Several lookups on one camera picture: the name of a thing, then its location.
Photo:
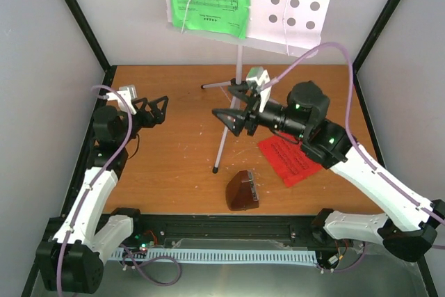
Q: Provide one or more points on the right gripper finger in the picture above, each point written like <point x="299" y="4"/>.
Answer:
<point x="240" y="91"/>
<point x="233" y="119"/>

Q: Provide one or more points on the black aluminium frame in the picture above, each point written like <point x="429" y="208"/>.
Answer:
<point x="74" y="187"/>

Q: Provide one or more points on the clear plastic metronome cover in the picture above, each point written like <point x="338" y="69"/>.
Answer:
<point x="253" y="188"/>

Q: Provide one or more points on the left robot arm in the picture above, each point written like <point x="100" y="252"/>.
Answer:
<point x="74" y="258"/>

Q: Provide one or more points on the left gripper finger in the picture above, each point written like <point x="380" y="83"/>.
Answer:
<point x="158" y="109"/>
<point x="140" y="105"/>

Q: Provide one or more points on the red sheet music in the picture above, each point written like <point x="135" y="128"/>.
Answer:
<point x="287" y="159"/>

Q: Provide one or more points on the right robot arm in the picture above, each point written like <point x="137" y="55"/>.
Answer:
<point x="407" y="226"/>

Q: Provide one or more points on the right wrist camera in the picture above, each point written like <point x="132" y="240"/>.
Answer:
<point x="256" y="78"/>

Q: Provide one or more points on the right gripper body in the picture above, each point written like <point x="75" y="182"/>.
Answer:
<point x="254" y="103"/>

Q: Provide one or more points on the brown wooden metronome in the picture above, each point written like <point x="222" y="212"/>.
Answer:
<point x="238" y="194"/>

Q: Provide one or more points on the light blue cable duct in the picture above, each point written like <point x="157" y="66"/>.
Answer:
<point x="215" y="256"/>

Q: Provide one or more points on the lilac music stand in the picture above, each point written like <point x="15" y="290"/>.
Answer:
<point x="289" y="27"/>

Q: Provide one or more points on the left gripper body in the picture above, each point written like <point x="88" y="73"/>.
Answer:
<point x="147" y="122"/>

